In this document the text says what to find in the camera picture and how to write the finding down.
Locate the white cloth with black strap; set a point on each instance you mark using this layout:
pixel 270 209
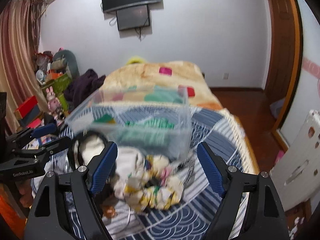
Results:
pixel 86 146

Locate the green striped sock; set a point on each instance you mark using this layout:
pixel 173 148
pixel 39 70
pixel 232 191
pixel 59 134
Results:
pixel 149 133

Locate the person's hand on handle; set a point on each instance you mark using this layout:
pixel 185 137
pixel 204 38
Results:
pixel 25 191

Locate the green yellow sponge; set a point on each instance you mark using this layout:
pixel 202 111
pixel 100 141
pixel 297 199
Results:
pixel 106 119

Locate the red striped curtain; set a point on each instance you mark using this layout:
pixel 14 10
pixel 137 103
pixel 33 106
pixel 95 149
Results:
pixel 20 37

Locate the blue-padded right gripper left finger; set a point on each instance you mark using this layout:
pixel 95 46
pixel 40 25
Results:
pixel 85 183

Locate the small black wall monitor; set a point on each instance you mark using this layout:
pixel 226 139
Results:
pixel 133 17

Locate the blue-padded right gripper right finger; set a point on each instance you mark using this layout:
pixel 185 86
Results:
pixel 229 183

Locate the brown wooden door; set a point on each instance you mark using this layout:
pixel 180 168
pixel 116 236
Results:
pixel 286 55

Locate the navy white patterned bedspread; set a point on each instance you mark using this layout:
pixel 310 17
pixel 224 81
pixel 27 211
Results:
pixel 190 218

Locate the green cardboard box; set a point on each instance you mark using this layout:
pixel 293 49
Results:
pixel 59 84

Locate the floral yellow scrunchie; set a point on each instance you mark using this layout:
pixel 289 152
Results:
pixel 149 183

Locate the white suitcase with stickers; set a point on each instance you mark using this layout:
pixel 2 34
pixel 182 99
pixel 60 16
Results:
pixel 296 174

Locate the beige blanket with coloured squares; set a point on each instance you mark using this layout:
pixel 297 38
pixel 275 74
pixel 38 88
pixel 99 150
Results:
pixel 172 74

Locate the pink plush bunny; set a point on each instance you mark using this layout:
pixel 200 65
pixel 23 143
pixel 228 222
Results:
pixel 54 104

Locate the clear plastic storage box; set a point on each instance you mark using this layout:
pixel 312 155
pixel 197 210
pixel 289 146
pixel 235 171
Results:
pixel 137 104

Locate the dark purple garment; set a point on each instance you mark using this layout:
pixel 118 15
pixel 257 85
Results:
pixel 82 87

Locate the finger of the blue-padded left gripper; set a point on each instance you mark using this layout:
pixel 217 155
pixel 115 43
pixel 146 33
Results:
pixel 26 135
pixel 56 146

